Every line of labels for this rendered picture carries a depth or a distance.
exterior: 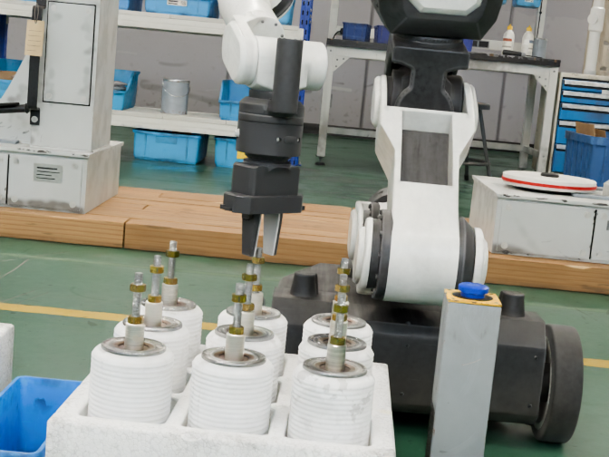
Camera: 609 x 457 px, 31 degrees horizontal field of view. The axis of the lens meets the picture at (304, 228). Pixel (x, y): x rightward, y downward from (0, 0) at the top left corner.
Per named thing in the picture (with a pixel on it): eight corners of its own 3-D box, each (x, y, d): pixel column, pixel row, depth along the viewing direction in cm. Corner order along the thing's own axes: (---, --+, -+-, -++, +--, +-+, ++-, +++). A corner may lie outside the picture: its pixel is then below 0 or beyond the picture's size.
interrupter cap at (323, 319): (323, 331, 146) (323, 326, 146) (303, 317, 153) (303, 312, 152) (374, 331, 148) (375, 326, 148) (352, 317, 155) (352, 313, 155)
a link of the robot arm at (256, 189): (247, 217, 141) (256, 124, 139) (203, 205, 148) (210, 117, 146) (319, 215, 150) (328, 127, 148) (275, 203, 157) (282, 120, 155)
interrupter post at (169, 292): (168, 309, 150) (169, 286, 149) (156, 306, 151) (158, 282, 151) (180, 307, 152) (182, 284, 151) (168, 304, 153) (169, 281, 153)
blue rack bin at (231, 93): (223, 115, 644) (227, 79, 641) (288, 121, 644) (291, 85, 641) (215, 119, 595) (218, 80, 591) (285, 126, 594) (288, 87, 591)
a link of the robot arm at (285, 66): (229, 118, 150) (236, 34, 148) (303, 123, 153) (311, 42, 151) (253, 125, 139) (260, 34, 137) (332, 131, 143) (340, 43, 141)
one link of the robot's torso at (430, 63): (378, 104, 216) (388, 14, 210) (443, 111, 216) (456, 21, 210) (382, 142, 189) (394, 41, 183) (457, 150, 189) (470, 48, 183)
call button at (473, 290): (455, 295, 147) (457, 280, 146) (485, 298, 147) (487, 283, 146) (458, 301, 143) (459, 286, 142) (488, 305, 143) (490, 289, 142)
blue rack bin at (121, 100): (73, 101, 642) (75, 65, 639) (138, 107, 642) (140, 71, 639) (54, 104, 592) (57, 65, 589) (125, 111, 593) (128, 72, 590)
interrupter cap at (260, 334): (271, 346, 135) (271, 341, 135) (210, 340, 136) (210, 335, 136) (276, 332, 143) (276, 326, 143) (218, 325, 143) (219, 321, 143)
